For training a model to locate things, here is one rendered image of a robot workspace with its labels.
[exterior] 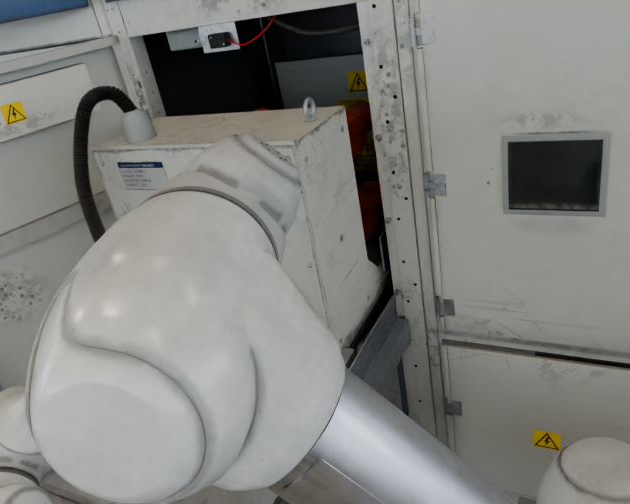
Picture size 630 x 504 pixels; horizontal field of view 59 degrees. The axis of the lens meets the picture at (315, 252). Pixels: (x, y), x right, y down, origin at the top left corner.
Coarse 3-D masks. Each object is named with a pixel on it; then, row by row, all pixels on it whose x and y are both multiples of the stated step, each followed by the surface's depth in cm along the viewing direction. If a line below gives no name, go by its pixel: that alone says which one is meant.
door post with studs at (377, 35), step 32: (384, 0) 102; (384, 32) 105; (384, 64) 108; (384, 96) 111; (384, 128) 115; (384, 160) 119; (384, 192) 123; (416, 256) 127; (416, 288) 131; (416, 320) 136; (416, 352) 141; (416, 384) 146
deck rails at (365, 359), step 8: (392, 296) 134; (392, 304) 135; (384, 312) 130; (392, 312) 135; (384, 320) 130; (392, 320) 135; (376, 328) 126; (384, 328) 131; (392, 328) 134; (368, 336) 122; (376, 336) 126; (384, 336) 131; (368, 344) 122; (376, 344) 126; (360, 352) 118; (368, 352) 122; (376, 352) 127; (360, 360) 118; (368, 360) 123; (352, 368) 115; (360, 368) 119; (368, 368) 123; (360, 376) 119; (48, 472) 112
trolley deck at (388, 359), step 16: (400, 320) 137; (400, 336) 131; (384, 352) 127; (400, 352) 132; (384, 368) 123; (368, 384) 119; (384, 384) 123; (48, 480) 111; (64, 480) 110; (64, 496) 106; (80, 496) 106; (192, 496) 101; (208, 496) 100; (224, 496) 100; (240, 496) 99; (256, 496) 99; (272, 496) 98
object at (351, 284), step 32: (160, 128) 122; (192, 128) 117; (224, 128) 112; (256, 128) 107; (288, 128) 103; (320, 128) 103; (320, 160) 103; (352, 160) 116; (320, 192) 104; (352, 192) 118; (320, 224) 105; (352, 224) 119; (320, 256) 106; (352, 256) 120; (352, 288) 121; (352, 320) 122
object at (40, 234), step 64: (0, 64) 116; (64, 64) 127; (0, 128) 118; (64, 128) 130; (0, 192) 123; (64, 192) 133; (0, 256) 126; (64, 256) 137; (0, 320) 129; (0, 384) 132
